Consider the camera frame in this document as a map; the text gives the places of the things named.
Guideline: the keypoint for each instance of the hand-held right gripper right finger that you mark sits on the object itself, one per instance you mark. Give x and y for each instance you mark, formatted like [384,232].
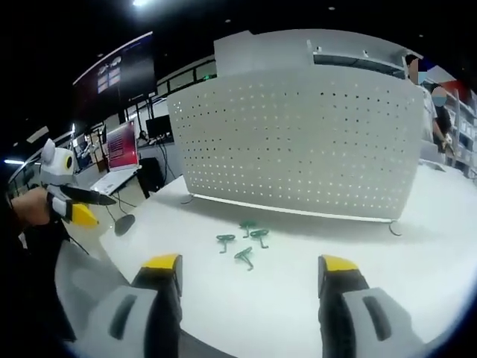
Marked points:
[346,320]

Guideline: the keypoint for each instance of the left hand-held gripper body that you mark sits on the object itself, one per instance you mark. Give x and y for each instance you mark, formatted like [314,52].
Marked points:
[56,168]

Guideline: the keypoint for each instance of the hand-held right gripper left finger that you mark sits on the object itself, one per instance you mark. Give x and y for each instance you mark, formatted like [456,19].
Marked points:
[149,320]

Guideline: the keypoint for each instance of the white perforated mounting plate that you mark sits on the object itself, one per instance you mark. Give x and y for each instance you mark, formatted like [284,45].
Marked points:
[298,149]

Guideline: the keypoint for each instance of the person's left hand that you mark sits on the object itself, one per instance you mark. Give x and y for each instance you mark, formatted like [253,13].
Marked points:
[31,207]

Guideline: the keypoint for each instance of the black round stand base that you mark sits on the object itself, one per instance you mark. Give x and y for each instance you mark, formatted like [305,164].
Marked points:
[124,224]

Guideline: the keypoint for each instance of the white laptop with red screen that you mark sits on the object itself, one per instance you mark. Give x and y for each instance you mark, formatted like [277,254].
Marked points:
[121,143]

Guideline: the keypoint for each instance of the black computer monitor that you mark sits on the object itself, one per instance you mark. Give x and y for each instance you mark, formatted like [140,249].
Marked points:
[158,127]

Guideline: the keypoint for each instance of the white box cabinet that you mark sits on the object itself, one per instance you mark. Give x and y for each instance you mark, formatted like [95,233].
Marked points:
[261,52]

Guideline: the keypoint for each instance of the white storage shelves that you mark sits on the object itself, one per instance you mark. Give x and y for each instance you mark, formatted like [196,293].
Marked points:
[466,127]

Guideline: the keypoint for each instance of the large dark wall screen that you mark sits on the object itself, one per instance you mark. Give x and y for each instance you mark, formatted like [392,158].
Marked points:
[115,74]

